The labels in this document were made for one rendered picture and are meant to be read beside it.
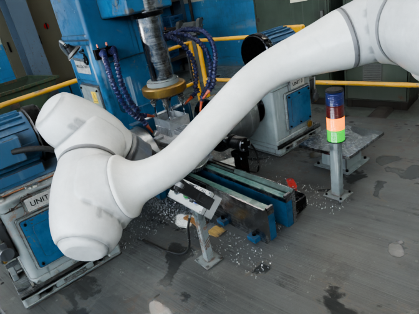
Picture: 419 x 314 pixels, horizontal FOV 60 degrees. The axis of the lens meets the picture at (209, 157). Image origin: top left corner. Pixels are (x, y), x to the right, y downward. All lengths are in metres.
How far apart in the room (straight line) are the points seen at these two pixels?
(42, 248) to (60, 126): 0.68
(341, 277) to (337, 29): 0.73
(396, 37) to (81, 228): 0.48
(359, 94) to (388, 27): 4.08
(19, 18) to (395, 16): 6.05
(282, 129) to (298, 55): 1.17
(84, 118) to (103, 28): 0.98
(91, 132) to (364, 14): 0.47
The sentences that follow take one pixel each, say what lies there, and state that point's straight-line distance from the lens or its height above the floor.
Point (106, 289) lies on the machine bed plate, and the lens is 1.28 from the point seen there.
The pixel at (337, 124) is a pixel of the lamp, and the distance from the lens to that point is 1.33.
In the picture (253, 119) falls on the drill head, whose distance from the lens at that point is 1.63.
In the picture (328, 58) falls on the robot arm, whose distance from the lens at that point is 0.63.
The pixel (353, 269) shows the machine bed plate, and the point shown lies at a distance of 1.18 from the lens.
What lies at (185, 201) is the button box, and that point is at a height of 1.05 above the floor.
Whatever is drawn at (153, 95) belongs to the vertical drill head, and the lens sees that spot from 1.44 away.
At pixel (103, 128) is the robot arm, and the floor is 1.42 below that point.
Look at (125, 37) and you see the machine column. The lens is 1.64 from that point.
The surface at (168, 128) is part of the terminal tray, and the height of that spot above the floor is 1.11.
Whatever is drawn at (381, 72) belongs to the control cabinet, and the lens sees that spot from 4.48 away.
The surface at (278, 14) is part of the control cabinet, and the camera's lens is 4.87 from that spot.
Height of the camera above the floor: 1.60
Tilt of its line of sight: 25 degrees down
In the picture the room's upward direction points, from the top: 11 degrees counter-clockwise
